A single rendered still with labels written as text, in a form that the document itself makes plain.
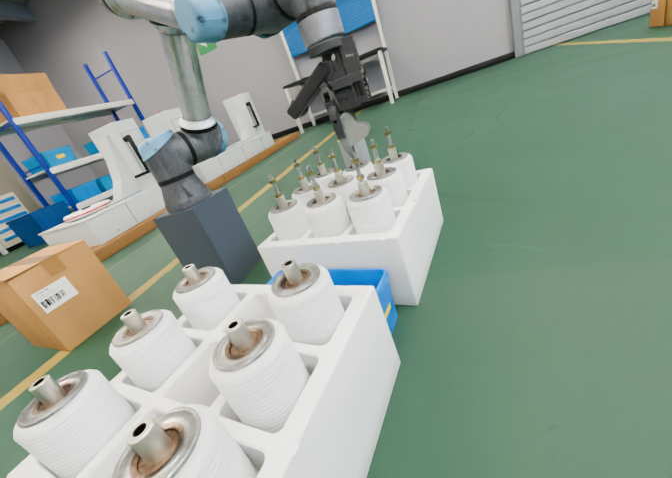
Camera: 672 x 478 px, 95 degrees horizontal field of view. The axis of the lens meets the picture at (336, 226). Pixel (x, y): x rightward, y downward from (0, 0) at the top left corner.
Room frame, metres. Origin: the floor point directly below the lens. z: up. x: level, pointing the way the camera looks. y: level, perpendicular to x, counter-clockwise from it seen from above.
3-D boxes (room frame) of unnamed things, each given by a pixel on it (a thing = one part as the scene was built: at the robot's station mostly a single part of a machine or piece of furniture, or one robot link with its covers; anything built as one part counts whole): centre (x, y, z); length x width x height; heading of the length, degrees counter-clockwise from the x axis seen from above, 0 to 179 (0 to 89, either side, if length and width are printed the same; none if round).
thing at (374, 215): (0.64, -0.09, 0.16); 0.10 x 0.10 x 0.18
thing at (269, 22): (0.70, -0.02, 0.65); 0.11 x 0.11 x 0.08; 41
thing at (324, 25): (0.64, -0.10, 0.57); 0.08 x 0.08 x 0.05
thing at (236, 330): (0.30, 0.15, 0.26); 0.02 x 0.02 x 0.03
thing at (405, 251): (0.81, -0.05, 0.09); 0.39 x 0.39 x 0.18; 56
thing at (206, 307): (0.53, 0.28, 0.16); 0.10 x 0.10 x 0.18
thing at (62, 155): (4.84, 3.40, 0.90); 0.50 x 0.38 x 0.21; 66
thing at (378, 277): (0.58, 0.08, 0.06); 0.30 x 0.11 x 0.12; 55
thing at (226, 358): (0.30, 0.15, 0.25); 0.08 x 0.08 x 0.01
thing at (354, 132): (0.62, -0.10, 0.38); 0.06 x 0.03 x 0.09; 71
